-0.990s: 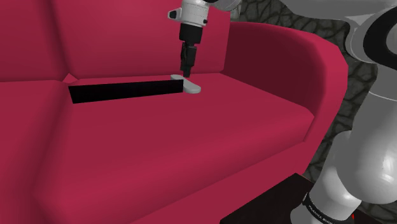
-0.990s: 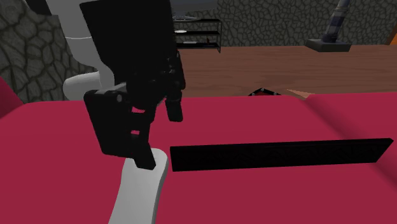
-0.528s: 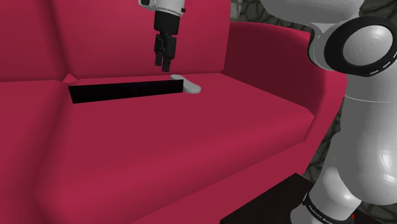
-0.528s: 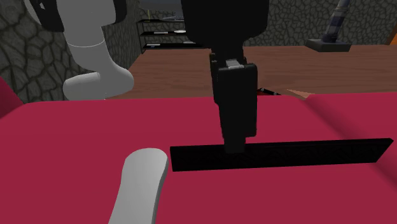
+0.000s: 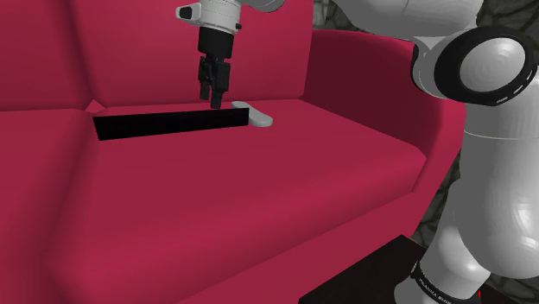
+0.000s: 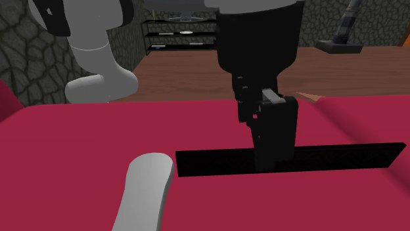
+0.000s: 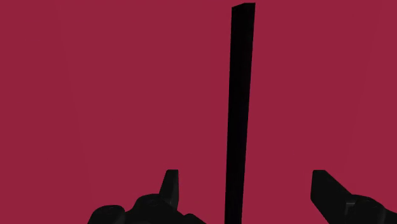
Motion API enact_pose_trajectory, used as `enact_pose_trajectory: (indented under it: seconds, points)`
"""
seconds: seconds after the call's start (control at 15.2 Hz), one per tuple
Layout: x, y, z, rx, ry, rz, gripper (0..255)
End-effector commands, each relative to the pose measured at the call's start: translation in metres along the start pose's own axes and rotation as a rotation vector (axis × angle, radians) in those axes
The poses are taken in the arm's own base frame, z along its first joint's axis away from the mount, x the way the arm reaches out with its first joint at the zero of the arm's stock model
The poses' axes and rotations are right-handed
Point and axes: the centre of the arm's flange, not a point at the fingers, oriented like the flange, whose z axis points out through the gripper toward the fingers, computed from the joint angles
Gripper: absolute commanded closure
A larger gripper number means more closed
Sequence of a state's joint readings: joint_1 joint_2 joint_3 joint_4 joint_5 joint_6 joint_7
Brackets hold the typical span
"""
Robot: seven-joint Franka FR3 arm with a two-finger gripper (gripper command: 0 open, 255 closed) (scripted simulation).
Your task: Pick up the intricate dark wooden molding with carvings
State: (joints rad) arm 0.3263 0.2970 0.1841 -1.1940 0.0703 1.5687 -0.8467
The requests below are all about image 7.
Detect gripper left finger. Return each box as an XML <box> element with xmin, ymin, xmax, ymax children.
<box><xmin>87</xmin><ymin>169</ymin><xmax>207</xmax><ymax>224</ymax></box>

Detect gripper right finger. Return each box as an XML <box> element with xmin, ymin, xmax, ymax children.
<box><xmin>310</xmin><ymin>169</ymin><xmax>397</xmax><ymax>224</ymax></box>

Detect tall thin black slab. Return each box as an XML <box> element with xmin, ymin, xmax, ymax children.
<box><xmin>224</xmin><ymin>2</ymin><xmax>256</xmax><ymax>224</ymax></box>

